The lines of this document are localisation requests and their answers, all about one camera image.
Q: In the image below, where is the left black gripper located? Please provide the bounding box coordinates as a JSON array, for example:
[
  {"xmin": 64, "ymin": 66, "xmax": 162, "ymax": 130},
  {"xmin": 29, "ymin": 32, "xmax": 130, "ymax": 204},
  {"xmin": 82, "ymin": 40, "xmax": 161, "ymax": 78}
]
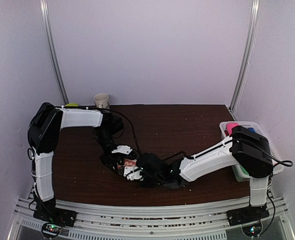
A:
[{"xmin": 95, "ymin": 128, "xmax": 124, "ymax": 174}]

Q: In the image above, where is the orange patterned towel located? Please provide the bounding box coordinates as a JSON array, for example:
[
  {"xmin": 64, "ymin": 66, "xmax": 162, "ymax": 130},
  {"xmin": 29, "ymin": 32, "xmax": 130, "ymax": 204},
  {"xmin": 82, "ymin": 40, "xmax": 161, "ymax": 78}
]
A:
[{"xmin": 117, "ymin": 158, "xmax": 137, "ymax": 176}]

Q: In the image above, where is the pink microfiber towel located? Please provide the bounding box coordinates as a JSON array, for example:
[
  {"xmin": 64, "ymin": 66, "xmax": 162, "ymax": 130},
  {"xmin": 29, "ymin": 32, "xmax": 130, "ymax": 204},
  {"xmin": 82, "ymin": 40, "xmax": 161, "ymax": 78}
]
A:
[{"xmin": 226, "ymin": 122, "xmax": 239, "ymax": 135}]

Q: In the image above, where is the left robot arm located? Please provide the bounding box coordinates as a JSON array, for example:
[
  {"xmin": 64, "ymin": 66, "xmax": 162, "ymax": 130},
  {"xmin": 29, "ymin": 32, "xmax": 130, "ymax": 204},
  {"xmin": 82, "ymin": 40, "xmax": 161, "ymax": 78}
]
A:
[{"xmin": 27, "ymin": 102, "xmax": 124, "ymax": 224}]

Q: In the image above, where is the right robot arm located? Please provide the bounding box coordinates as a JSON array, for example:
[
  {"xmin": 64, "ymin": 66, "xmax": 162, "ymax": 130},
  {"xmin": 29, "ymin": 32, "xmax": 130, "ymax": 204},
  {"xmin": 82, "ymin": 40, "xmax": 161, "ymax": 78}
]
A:
[{"xmin": 136, "ymin": 125, "xmax": 274, "ymax": 225}]

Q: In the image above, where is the beige ceramic mug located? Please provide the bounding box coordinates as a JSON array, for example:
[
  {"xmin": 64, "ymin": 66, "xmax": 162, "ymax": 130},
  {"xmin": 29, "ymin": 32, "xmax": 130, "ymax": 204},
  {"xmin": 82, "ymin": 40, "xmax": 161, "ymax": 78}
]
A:
[{"xmin": 93, "ymin": 93, "xmax": 110, "ymax": 109}]

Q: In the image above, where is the green rolled towel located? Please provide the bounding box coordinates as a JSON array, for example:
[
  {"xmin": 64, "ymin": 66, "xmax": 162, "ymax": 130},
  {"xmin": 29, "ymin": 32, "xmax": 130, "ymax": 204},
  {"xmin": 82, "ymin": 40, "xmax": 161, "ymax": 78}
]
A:
[{"xmin": 239, "ymin": 165, "xmax": 249, "ymax": 178}]

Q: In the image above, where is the green plastic bowl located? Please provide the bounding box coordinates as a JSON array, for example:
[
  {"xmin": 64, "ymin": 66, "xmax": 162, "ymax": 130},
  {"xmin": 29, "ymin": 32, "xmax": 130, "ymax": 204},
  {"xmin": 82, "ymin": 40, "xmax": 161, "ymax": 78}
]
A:
[{"xmin": 64, "ymin": 103, "xmax": 79, "ymax": 108}]

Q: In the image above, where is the dark blue rolled towel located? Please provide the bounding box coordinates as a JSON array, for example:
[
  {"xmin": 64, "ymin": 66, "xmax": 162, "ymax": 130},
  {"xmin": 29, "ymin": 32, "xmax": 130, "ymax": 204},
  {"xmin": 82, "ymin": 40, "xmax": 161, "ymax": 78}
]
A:
[{"xmin": 248, "ymin": 127, "xmax": 256, "ymax": 133}]

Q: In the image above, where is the white plastic basket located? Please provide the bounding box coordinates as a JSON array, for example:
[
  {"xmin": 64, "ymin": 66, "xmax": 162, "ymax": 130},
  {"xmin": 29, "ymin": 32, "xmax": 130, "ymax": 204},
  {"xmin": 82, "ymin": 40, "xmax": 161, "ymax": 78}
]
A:
[{"xmin": 219, "ymin": 121, "xmax": 281, "ymax": 182}]

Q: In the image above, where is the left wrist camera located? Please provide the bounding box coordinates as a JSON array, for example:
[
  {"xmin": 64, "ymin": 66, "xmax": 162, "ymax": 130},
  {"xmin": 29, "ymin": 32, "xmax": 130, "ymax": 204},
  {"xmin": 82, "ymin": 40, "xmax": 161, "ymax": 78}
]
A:
[{"xmin": 111, "ymin": 145, "xmax": 133, "ymax": 155}]

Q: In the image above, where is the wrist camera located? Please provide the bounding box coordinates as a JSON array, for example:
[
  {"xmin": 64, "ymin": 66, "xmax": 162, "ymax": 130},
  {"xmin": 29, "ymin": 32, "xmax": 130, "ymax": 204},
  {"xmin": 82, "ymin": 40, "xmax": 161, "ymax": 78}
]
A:
[
  {"xmin": 122, "ymin": 152, "xmax": 168, "ymax": 181},
  {"xmin": 111, "ymin": 145, "xmax": 133, "ymax": 155}
]

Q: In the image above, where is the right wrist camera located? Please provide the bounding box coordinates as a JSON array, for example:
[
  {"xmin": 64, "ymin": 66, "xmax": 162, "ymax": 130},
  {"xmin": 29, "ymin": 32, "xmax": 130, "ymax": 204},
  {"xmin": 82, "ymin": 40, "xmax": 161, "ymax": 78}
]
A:
[{"xmin": 122, "ymin": 152, "xmax": 168, "ymax": 181}]

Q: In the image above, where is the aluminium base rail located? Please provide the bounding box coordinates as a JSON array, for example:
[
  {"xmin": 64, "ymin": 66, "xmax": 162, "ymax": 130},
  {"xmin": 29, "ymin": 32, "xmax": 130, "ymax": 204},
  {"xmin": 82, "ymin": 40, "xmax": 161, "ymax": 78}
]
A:
[{"xmin": 5, "ymin": 194, "xmax": 295, "ymax": 240}]

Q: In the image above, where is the right aluminium frame post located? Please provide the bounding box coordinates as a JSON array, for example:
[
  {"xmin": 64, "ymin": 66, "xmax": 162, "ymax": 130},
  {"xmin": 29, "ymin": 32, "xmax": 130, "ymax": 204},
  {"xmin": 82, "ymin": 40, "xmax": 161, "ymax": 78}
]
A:
[{"xmin": 229, "ymin": 0, "xmax": 261, "ymax": 115}]

